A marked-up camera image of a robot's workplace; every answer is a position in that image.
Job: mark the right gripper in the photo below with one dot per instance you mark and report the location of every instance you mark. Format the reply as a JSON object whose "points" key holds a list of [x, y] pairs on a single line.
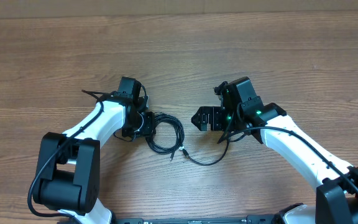
{"points": [[215, 114]]}

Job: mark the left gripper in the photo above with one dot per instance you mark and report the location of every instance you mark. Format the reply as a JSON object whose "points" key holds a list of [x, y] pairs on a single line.
{"points": [[150, 128]]}

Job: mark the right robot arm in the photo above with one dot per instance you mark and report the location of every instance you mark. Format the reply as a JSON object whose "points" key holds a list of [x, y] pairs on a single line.
{"points": [[334, 181]]}

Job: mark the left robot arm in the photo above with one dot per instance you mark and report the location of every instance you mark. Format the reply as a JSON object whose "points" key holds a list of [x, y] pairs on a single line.
{"points": [[67, 177]]}

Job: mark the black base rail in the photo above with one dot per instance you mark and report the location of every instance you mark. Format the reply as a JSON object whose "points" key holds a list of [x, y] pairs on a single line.
{"points": [[194, 220]]}

